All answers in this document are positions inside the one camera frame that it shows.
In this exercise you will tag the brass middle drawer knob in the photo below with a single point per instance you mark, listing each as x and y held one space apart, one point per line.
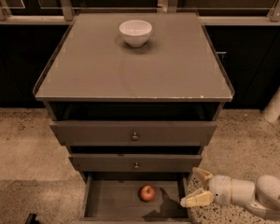
136 166

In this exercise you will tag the grey drawer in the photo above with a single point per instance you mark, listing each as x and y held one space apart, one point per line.
119 133
112 198
124 162

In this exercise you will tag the red apple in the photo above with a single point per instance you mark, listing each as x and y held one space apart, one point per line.
146 193

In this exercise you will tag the middle grey drawer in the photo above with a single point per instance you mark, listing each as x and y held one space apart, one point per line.
124 162

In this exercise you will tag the metal railing frame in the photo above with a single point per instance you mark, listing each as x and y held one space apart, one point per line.
211 12

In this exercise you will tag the white cylindrical post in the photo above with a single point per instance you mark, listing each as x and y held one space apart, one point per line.
272 111

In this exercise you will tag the brass drawer knob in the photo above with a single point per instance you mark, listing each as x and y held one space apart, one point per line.
135 137
136 166

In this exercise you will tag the black object on floor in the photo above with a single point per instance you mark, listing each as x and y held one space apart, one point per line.
32 219

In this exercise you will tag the brass top drawer knob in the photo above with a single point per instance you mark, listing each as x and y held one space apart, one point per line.
135 137

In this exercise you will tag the grey drawer cabinet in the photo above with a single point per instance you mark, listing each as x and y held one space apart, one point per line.
96 76

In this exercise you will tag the bottom grey drawer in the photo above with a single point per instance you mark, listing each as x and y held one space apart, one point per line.
112 198

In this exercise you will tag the top grey drawer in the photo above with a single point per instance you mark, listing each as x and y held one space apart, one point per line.
119 133

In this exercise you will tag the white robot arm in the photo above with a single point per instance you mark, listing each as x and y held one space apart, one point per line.
260 198

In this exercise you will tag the white ceramic bowl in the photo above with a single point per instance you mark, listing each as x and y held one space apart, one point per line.
135 32

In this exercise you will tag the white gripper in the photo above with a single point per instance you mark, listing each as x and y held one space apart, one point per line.
220 189

